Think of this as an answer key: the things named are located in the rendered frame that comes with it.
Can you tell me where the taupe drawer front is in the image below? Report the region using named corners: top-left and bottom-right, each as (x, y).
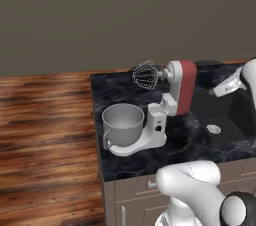
top-left (216, 157), bottom-right (256, 195)
top-left (114, 173), bottom-right (168, 199)

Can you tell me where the silver cupboard door handle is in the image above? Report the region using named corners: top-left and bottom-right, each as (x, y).
top-left (121, 205), bottom-right (127, 226)

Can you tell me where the white stand mixer base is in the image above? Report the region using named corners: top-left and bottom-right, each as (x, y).
top-left (107, 102), bottom-right (168, 157)

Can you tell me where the red stand mixer head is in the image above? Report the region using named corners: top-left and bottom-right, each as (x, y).
top-left (159, 59), bottom-right (198, 117)

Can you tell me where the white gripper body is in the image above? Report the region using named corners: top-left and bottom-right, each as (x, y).
top-left (212, 66), bottom-right (248, 99)

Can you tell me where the grey metal mixing bowl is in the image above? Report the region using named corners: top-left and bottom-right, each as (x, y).
top-left (101, 103), bottom-right (146, 151)

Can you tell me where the wire whisk attachment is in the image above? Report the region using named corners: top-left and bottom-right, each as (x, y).
top-left (132, 59), bottom-right (166, 91)

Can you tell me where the black sink basin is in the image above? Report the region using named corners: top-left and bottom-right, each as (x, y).
top-left (190, 59), bottom-right (256, 146)

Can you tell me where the taupe cupboard door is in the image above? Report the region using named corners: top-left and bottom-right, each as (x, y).
top-left (115, 195), bottom-right (170, 226)

